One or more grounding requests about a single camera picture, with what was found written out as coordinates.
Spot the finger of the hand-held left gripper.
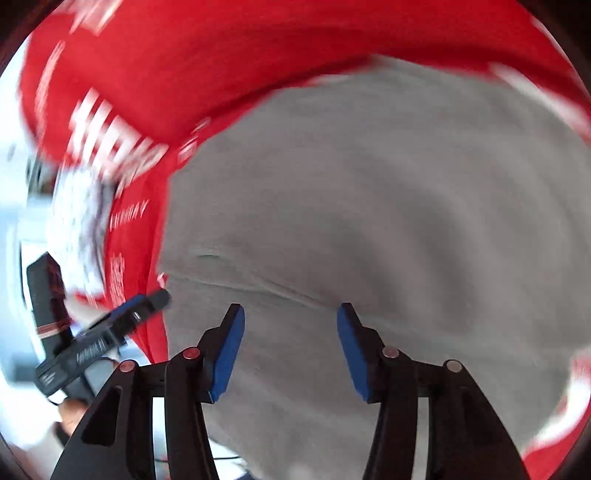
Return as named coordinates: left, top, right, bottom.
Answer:
left=108, top=288, right=172, bottom=340

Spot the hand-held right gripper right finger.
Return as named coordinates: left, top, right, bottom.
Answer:
left=336, top=302, right=532, bottom=480

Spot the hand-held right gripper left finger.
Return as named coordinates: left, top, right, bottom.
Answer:
left=50, top=303, right=245, bottom=480

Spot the grey knit garment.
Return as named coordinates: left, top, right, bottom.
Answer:
left=157, top=55, right=591, bottom=480

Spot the person's left hand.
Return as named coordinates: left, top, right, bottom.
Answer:
left=60, top=398, right=93, bottom=433

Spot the red printed blanket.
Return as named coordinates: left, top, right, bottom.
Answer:
left=18, top=0, right=591, bottom=480

